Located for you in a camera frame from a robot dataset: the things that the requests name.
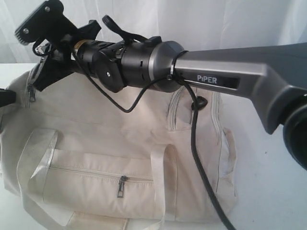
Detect white backdrop curtain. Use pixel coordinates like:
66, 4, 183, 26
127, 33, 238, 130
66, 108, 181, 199
0, 0, 307, 64

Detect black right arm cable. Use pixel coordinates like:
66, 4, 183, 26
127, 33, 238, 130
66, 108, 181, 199
33, 15, 238, 230

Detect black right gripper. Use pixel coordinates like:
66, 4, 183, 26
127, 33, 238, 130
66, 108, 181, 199
33, 20, 101, 92

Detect dark front pocket zipper pull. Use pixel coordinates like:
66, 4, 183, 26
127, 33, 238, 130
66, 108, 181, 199
117, 175, 128, 198

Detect black plastic D-ring right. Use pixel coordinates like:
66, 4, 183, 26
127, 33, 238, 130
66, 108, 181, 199
191, 95, 207, 110

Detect cream duffel bag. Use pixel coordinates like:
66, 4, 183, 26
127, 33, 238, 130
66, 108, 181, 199
0, 59, 238, 230

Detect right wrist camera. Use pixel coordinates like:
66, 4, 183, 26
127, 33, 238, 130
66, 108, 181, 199
14, 0, 78, 48

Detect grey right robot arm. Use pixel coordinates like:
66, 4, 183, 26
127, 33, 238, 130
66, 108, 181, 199
31, 16, 307, 168

